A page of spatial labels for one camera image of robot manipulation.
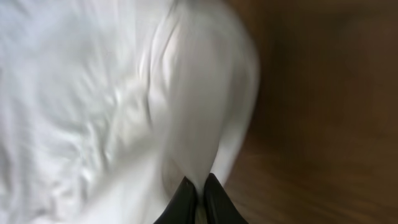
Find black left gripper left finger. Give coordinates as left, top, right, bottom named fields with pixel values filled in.
left=154, top=177, right=197, bottom=224

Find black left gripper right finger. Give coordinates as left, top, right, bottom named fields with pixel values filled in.
left=203, top=173, right=248, bottom=224

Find white t-shirt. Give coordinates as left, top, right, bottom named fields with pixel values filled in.
left=1, top=0, right=259, bottom=223

